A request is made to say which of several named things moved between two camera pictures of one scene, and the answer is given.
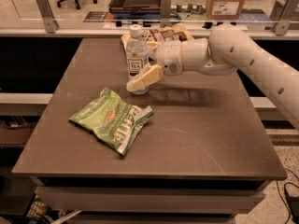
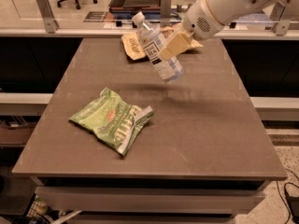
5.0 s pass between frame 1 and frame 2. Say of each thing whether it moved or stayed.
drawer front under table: stayed
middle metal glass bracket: stayed
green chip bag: stayed
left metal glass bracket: stayed
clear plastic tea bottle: moved
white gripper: moved
